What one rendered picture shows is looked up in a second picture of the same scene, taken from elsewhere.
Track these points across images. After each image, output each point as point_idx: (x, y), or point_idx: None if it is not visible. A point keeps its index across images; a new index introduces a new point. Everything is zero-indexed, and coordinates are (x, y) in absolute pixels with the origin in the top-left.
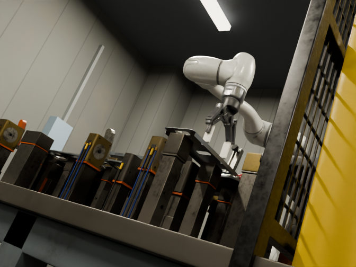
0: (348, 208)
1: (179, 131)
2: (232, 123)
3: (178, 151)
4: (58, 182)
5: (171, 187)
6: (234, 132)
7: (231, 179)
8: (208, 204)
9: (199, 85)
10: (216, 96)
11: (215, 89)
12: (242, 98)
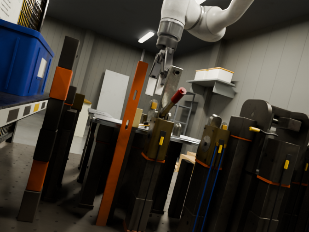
0: None
1: (150, 101)
2: (161, 57)
3: (89, 120)
4: None
5: (86, 139)
6: (164, 60)
7: (102, 116)
8: (88, 141)
9: (211, 37)
10: (232, 19)
11: (223, 19)
12: (157, 31)
